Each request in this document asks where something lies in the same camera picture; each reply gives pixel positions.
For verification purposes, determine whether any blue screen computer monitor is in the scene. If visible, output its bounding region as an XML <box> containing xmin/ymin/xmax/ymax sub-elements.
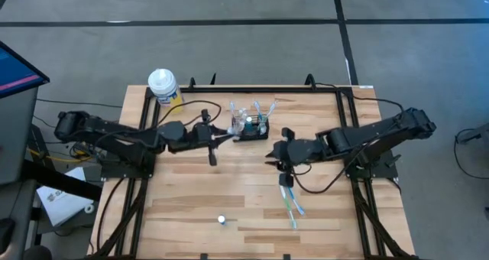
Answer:
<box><xmin>0</xmin><ymin>41</ymin><xmax>50</xmax><ymax>100</ymax></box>

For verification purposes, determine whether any black floor cable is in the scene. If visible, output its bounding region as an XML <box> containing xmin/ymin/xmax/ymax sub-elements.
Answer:
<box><xmin>453</xmin><ymin>126</ymin><xmax>489</xmax><ymax>180</ymax></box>
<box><xmin>36</xmin><ymin>98</ymin><xmax>124</xmax><ymax>109</ymax></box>
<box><xmin>32</xmin><ymin>114</ymin><xmax>58</xmax><ymax>145</ymax></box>

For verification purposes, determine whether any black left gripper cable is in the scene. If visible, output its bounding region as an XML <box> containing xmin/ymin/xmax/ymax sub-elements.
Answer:
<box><xmin>154</xmin><ymin>99</ymin><xmax>223</xmax><ymax>128</ymax></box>

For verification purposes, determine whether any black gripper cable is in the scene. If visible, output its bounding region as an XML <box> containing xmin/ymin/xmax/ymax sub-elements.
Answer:
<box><xmin>154</xmin><ymin>99</ymin><xmax>223</xmax><ymax>128</ymax></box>
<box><xmin>290</xmin><ymin>164</ymin><xmax>360</xmax><ymax>195</ymax></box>

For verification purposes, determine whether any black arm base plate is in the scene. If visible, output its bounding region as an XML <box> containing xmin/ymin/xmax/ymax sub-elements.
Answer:
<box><xmin>343</xmin><ymin>148</ymin><xmax>399</xmax><ymax>180</ymax></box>
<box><xmin>100</xmin><ymin>148</ymin><xmax>157</xmax><ymax>180</ymax></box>

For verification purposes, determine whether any yellow Lysol wipes canister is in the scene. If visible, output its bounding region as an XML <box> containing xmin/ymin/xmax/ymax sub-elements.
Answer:
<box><xmin>147</xmin><ymin>68</ymin><xmax>185</xmax><ymax>114</ymax></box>

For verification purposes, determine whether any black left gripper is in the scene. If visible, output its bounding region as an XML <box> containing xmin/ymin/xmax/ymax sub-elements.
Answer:
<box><xmin>186</xmin><ymin>109</ymin><xmax>241</xmax><ymax>167</ymax></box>

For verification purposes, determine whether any black aluminium table frame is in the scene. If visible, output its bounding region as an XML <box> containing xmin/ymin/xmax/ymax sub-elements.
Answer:
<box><xmin>91</xmin><ymin>84</ymin><xmax>418</xmax><ymax>260</ymax></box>

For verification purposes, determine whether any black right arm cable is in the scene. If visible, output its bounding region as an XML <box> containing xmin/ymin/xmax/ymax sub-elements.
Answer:
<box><xmin>315</xmin><ymin>82</ymin><xmax>406</xmax><ymax>114</ymax></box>

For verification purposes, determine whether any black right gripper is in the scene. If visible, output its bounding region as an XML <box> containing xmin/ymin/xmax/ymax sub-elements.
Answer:
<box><xmin>266</xmin><ymin>128</ymin><xmax>321</xmax><ymax>188</ymax></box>

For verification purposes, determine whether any person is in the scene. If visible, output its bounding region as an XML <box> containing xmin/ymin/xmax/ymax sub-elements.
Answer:
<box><xmin>22</xmin><ymin>245</ymin><xmax>53</xmax><ymax>260</ymax></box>

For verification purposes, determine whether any grey equipment cabinet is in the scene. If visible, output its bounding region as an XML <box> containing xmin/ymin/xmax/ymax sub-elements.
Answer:
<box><xmin>0</xmin><ymin>86</ymin><xmax>40</xmax><ymax>187</ymax></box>

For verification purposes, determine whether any black desk leg bar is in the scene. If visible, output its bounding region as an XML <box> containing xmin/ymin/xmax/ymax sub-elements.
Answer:
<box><xmin>21</xmin><ymin>158</ymin><xmax>103</xmax><ymax>202</ymax></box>

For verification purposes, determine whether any yellow floor cable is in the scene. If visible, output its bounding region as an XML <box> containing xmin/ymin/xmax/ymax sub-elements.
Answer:
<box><xmin>26</xmin><ymin>147</ymin><xmax>102</xmax><ymax>165</ymax></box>

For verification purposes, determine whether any white printed booklet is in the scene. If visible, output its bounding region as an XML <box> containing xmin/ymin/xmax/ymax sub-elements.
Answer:
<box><xmin>36</xmin><ymin>167</ymin><xmax>96</xmax><ymax>228</ymax></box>

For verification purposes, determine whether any dark grey floor object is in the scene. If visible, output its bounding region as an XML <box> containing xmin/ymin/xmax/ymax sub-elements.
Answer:
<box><xmin>456</xmin><ymin>122</ymin><xmax>489</xmax><ymax>145</ymax></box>

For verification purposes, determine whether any black rounded object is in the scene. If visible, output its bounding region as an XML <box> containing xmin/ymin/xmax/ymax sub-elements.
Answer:
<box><xmin>0</xmin><ymin>217</ymin><xmax>17</xmax><ymax>256</ymax></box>

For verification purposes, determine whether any grey desk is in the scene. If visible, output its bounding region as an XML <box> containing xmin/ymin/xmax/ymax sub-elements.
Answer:
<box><xmin>0</xmin><ymin>177</ymin><xmax>39</xmax><ymax>260</ymax></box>

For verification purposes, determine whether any black wire organizer rack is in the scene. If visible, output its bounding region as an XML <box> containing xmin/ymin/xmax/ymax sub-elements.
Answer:
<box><xmin>232</xmin><ymin>114</ymin><xmax>270</xmax><ymax>143</ymax></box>

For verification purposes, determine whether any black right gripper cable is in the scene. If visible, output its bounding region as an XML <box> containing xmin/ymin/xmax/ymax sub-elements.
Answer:
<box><xmin>290</xmin><ymin>164</ymin><xmax>360</xmax><ymax>195</ymax></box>

